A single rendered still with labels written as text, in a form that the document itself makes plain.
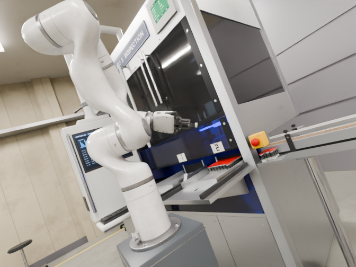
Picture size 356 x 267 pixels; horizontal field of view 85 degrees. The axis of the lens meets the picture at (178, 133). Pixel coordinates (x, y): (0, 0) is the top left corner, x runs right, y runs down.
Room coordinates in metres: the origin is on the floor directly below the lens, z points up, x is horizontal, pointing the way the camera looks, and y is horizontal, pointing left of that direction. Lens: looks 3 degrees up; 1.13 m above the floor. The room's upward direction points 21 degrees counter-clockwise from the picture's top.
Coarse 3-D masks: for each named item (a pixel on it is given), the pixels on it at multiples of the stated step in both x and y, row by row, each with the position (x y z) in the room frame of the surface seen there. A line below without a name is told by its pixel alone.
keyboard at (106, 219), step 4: (120, 208) 1.48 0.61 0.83; (124, 208) 1.43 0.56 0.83; (112, 212) 1.44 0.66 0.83; (116, 212) 1.39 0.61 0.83; (120, 212) 1.37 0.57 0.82; (124, 212) 1.37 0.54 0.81; (108, 216) 1.38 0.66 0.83; (112, 216) 1.35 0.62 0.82; (116, 216) 1.34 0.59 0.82; (100, 220) 1.39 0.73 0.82; (104, 220) 1.30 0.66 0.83; (108, 220) 1.31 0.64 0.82; (104, 224) 1.29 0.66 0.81
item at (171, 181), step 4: (200, 168) 1.35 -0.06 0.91; (204, 168) 1.37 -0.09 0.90; (180, 172) 1.56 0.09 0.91; (192, 172) 1.50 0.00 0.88; (196, 172) 1.31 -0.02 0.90; (172, 176) 1.50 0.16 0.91; (176, 176) 1.52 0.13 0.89; (180, 176) 1.52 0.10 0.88; (188, 176) 1.26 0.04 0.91; (164, 180) 1.44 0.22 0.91; (168, 180) 1.47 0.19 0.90; (172, 180) 1.49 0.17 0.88; (176, 180) 1.43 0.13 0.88; (180, 180) 1.21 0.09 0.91; (156, 184) 1.39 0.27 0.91; (160, 184) 1.41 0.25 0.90; (164, 184) 1.43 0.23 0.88; (168, 184) 1.38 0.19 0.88; (172, 184) 1.17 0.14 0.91; (176, 184) 1.18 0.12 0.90; (160, 188) 1.26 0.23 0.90; (164, 188) 1.23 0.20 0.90; (168, 188) 1.20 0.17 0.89
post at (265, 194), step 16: (192, 0) 1.06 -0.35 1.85; (192, 16) 1.06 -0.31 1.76; (208, 32) 1.08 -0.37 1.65; (208, 48) 1.04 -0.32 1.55; (208, 64) 1.07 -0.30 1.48; (224, 80) 1.06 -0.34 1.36; (224, 96) 1.06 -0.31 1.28; (240, 112) 1.08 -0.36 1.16; (240, 128) 1.05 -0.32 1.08; (240, 144) 1.07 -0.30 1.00; (256, 160) 1.06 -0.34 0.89; (256, 176) 1.06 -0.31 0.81; (256, 192) 1.09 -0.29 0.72; (272, 192) 1.08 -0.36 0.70; (272, 208) 1.05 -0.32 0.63; (272, 224) 1.07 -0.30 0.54; (288, 240) 1.06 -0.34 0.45; (288, 256) 1.06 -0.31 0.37
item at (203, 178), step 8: (232, 168) 1.01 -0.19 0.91; (192, 176) 1.17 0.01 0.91; (200, 176) 1.21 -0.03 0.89; (208, 176) 1.16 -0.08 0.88; (216, 176) 1.09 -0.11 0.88; (224, 176) 0.96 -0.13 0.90; (184, 184) 1.08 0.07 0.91; (192, 184) 1.04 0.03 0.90; (200, 184) 1.00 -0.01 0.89; (208, 184) 0.96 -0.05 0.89
